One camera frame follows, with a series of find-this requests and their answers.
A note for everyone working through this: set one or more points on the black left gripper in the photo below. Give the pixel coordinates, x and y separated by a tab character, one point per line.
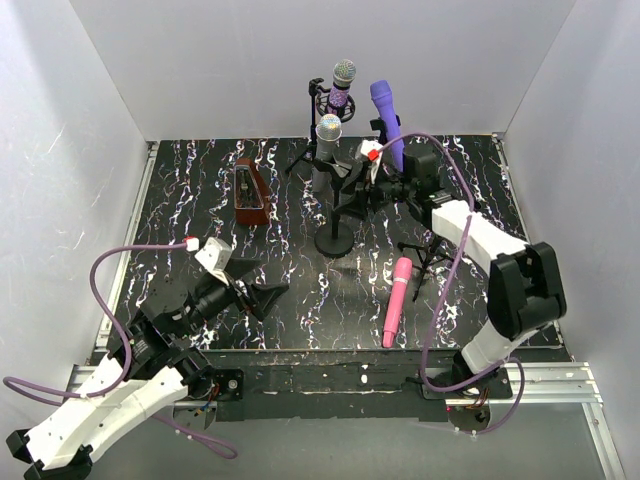
245	296

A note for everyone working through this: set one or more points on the silver microphone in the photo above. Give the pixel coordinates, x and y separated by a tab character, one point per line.
328	132

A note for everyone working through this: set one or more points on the tall black tripod stand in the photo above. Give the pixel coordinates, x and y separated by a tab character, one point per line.
318	94

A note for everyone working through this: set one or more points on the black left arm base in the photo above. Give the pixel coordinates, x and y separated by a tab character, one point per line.
223	385

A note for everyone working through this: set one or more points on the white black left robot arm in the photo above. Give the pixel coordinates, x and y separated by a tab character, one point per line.
144	372

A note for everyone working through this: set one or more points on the brown wooden metronome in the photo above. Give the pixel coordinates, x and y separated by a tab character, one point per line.
251	194

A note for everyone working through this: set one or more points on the pink microphone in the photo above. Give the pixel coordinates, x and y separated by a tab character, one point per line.
401	276

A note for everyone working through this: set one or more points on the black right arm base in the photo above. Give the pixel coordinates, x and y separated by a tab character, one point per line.
494	386

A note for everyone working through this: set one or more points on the small black tripod stand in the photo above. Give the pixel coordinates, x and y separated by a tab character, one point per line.
428	255

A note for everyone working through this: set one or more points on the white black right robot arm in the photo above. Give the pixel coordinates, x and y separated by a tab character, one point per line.
525	291

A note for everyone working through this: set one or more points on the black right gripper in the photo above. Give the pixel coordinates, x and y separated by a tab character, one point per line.
365	187

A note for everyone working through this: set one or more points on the black round-base stand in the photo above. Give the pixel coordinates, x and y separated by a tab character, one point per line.
334	239
382	130

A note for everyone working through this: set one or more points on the purple plastic microphone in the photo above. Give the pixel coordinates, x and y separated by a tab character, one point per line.
382	97

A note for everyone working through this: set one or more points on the purple glitter microphone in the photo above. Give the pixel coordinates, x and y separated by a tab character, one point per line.
338	101

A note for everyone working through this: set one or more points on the aluminium table rail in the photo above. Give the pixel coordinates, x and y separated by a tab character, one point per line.
322	398

